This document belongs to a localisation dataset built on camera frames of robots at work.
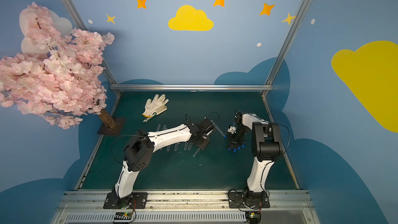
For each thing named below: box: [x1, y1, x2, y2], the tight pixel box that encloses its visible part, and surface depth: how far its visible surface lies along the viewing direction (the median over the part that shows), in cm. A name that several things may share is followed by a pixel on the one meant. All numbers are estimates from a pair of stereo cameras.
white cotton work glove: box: [141, 93, 169, 118], surface depth 115 cm
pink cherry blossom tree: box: [0, 2, 116, 130], surface depth 61 cm
